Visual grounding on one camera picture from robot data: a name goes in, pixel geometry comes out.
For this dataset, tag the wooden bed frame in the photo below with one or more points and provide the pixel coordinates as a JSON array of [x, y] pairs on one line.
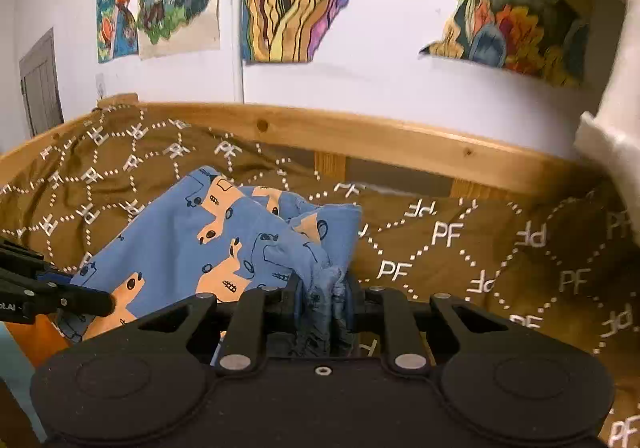
[[477, 167]]

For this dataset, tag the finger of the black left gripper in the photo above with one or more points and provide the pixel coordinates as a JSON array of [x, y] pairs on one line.
[[48, 273], [50, 297]]

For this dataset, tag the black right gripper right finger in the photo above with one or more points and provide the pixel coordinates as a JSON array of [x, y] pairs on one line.
[[386, 313]]

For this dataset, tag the brown PF patterned blanket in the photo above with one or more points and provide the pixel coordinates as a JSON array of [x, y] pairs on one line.
[[567, 267]]

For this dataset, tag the white wall pipe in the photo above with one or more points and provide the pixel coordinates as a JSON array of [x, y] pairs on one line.
[[236, 49]]

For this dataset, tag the grey wall cabinet door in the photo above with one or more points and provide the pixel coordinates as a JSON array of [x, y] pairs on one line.
[[39, 86]]

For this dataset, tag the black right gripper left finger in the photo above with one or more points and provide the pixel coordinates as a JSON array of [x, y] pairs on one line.
[[249, 322]]

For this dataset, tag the blue car print pants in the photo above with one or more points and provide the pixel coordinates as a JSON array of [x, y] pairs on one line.
[[207, 235]]

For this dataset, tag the flower fish wall poster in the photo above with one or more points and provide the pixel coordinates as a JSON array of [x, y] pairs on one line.
[[545, 39]]

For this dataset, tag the white hanging cloth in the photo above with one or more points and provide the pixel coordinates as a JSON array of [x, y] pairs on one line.
[[610, 138]]

